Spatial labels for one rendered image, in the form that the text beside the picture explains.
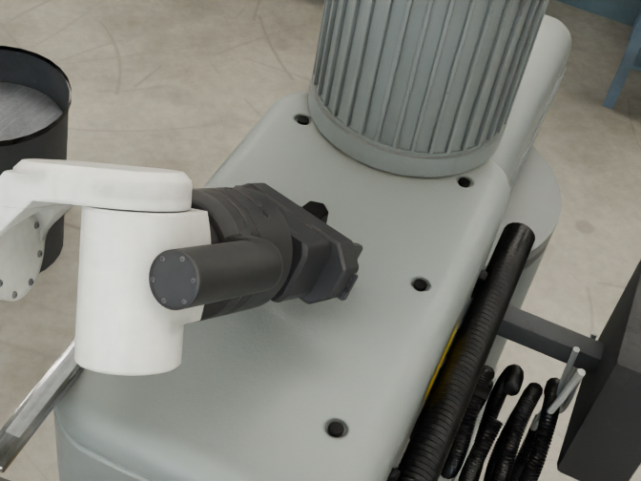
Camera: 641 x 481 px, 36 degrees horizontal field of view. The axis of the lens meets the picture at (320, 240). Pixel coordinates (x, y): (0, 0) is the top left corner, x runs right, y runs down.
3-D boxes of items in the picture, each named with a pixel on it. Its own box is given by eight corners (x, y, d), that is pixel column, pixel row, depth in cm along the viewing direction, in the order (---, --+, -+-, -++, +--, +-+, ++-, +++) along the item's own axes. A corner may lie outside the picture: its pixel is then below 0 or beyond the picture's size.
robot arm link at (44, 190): (199, 312, 63) (10, 288, 66) (208, 172, 62) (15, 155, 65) (159, 331, 57) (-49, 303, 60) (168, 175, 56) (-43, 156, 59)
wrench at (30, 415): (15, 481, 65) (14, 474, 65) (-35, 457, 66) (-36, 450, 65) (188, 253, 82) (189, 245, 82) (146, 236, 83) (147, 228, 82)
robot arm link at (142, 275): (151, 331, 70) (36, 359, 60) (159, 180, 69) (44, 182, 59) (290, 359, 65) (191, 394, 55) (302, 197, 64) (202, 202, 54)
